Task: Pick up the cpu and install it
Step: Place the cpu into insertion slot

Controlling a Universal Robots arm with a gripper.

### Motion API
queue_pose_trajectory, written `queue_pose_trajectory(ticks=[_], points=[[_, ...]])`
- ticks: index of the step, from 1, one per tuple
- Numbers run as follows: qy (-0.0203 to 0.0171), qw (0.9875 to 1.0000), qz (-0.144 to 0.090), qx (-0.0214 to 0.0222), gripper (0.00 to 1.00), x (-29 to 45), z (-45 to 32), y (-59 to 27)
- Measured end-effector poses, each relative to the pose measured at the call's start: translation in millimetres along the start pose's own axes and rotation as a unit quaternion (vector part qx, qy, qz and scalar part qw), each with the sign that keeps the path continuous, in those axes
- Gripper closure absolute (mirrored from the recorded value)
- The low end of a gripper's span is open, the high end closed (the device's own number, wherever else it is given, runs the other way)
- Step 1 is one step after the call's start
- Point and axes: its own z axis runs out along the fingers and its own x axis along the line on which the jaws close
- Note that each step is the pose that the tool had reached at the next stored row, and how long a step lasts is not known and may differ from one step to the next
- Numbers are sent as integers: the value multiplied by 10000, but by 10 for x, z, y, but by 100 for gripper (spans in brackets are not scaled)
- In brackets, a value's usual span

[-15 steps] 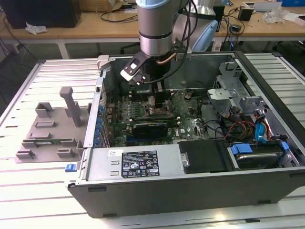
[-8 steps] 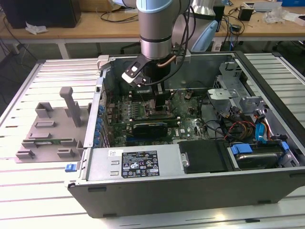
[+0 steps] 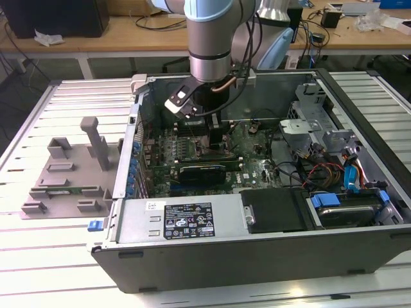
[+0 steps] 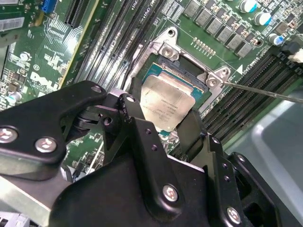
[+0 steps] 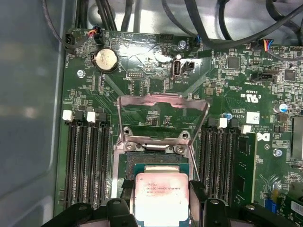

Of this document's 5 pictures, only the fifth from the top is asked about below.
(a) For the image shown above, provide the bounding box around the CPU with silver top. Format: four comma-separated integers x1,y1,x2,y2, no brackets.
132,162,190,227

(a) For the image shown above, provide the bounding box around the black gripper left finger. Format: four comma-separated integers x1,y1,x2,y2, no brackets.
42,178,139,227

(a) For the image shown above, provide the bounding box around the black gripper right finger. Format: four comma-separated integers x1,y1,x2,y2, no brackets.
188,180,299,227

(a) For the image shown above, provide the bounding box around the blue expansion slot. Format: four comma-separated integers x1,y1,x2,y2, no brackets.
266,189,277,215

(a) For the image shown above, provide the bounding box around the thin wire locking lever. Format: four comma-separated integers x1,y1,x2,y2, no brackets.
189,144,202,185

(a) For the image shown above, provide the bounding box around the black board plug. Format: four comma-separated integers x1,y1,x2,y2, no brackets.
64,32,77,49

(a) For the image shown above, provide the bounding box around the CPU socket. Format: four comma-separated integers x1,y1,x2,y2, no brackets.
111,138,198,227

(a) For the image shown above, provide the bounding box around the grey PC case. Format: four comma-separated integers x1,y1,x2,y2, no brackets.
0,0,303,227

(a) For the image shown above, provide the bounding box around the graphics card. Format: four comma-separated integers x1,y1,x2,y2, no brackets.
272,181,303,227

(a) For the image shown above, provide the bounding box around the black cable bundle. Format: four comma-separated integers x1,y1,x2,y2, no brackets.
94,0,118,32
74,0,90,29

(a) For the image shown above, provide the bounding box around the metal socket cover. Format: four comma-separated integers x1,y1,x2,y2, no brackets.
116,93,211,152

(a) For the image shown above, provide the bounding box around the RAM slot with black latches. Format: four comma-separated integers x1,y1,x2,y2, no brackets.
222,117,240,207
97,112,111,209
74,110,88,209
200,116,219,206

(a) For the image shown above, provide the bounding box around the coin cell battery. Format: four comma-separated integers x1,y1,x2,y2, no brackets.
91,48,119,74

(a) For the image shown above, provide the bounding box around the green RAM stick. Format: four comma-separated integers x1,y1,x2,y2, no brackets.
235,132,258,208

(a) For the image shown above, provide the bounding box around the silver internal USB port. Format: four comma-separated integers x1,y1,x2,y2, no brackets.
171,53,183,81

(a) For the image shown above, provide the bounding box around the plug with coloured wires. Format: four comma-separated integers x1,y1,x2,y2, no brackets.
88,26,104,45
257,39,272,53

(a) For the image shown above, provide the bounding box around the green motherboard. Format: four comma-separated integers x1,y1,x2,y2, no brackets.
53,27,303,227

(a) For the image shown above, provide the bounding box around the thick black cable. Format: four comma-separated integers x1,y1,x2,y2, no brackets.
183,0,303,47
121,0,134,33

